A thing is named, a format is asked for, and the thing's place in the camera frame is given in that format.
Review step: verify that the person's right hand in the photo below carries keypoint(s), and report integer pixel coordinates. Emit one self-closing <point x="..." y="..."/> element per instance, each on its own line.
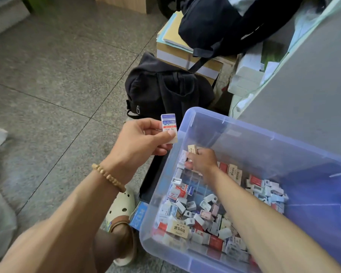
<point x="203" y="159"/>

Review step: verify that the white cabinet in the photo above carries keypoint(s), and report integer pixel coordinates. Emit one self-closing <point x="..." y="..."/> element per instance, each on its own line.
<point x="307" y="93"/>

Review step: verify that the stack of white boxes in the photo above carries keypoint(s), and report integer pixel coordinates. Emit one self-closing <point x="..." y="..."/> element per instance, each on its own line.
<point x="247" y="74"/>

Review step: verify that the person's right forearm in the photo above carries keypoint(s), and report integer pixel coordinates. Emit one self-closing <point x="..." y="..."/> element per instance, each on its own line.
<point x="267" y="224"/>

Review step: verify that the stack of paper sheets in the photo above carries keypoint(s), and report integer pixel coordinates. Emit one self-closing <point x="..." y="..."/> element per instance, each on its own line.
<point x="173" y="34"/>

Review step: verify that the person's left leg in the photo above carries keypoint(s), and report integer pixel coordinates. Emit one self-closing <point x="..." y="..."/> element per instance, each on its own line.
<point x="108" y="247"/>

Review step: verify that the blue striped eraser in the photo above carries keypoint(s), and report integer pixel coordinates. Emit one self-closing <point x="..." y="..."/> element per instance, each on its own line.
<point x="169" y="121"/>

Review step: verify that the person's left hand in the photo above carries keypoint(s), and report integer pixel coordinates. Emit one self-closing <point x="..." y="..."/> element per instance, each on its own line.
<point x="136" y="146"/>

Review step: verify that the clear plastic storage bin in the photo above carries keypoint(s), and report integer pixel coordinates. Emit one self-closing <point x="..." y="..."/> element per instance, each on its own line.
<point x="307" y="190"/>

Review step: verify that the person's left forearm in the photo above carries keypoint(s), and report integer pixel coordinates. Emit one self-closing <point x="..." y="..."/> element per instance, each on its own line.
<point x="51" y="236"/>

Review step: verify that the black backpack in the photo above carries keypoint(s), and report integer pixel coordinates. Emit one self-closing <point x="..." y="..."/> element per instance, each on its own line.
<point x="159" y="91"/>

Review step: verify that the pile of boxed erasers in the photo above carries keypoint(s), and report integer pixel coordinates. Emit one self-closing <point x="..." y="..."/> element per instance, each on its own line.
<point x="216" y="219"/>

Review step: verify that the person's left cream clog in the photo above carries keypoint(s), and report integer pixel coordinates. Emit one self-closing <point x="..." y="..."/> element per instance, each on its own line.
<point x="120" y="216"/>

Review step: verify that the cardboard box with papers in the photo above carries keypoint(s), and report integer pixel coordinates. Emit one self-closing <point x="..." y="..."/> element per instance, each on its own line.
<point x="182" y="59"/>

